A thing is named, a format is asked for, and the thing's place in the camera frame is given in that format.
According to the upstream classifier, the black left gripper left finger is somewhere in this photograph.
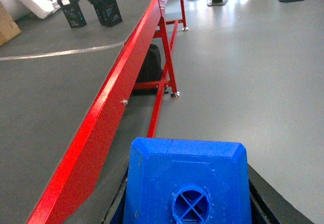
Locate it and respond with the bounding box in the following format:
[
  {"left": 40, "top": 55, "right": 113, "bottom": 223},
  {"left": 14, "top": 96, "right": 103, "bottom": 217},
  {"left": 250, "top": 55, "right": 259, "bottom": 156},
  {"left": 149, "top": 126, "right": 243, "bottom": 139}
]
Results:
[{"left": 101, "top": 155, "right": 129, "bottom": 223}]

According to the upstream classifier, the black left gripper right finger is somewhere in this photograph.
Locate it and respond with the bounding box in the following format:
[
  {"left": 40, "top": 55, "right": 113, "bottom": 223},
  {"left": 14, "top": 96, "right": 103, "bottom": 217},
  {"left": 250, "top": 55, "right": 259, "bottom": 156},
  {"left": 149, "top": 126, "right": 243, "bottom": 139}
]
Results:
[{"left": 248, "top": 166, "right": 312, "bottom": 224}]

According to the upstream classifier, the blue printed part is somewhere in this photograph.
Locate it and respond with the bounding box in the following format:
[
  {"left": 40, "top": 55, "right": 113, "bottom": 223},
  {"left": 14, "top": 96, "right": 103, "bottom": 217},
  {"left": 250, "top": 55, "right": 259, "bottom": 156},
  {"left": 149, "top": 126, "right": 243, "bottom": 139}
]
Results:
[{"left": 123, "top": 138, "right": 252, "bottom": 223}]

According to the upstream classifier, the black backpack under table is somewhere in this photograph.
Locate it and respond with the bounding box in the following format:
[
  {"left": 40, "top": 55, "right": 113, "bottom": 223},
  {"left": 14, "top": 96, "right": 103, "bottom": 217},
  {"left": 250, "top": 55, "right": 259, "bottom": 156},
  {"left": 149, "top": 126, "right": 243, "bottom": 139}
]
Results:
[{"left": 136, "top": 44, "right": 163, "bottom": 83}]

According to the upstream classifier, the black box right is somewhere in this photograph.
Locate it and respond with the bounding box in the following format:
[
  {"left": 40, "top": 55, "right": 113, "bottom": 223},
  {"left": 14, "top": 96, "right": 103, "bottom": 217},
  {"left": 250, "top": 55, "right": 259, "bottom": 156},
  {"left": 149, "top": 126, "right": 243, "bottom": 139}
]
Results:
[{"left": 88, "top": 0, "right": 123, "bottom": 27}]

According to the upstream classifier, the black box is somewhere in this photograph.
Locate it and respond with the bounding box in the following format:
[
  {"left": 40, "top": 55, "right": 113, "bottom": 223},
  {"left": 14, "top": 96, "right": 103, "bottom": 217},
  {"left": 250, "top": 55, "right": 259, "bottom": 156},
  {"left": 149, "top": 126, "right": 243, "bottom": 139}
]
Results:
[
  {"left": 57, "top": 0, "right": 87, "bottom": 28},
  {"left": 88, "top": 0, "right": 123, "bottom": 27}
]

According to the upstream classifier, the black box left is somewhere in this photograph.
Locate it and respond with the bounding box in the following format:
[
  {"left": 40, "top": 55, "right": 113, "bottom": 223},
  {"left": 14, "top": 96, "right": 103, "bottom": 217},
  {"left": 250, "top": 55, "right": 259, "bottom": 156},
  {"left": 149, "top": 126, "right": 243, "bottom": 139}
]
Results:
[{"left": 57, "top": 0, "right": 87, "bottom": 28}]

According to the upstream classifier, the large open cardboard box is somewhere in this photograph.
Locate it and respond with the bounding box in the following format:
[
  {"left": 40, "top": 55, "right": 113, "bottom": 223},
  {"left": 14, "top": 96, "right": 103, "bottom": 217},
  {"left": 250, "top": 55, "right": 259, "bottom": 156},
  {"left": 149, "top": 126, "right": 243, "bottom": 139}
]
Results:
[{"left": 1, "top": 3, "right": 21, "bottom": 46}]

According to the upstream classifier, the red table frame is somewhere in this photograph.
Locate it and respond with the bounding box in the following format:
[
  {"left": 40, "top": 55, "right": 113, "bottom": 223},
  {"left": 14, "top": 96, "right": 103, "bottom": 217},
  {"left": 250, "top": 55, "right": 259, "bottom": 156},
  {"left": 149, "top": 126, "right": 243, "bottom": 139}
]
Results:
[{"left": 28, "top": 0, "right": 186, "bottom": 223}]

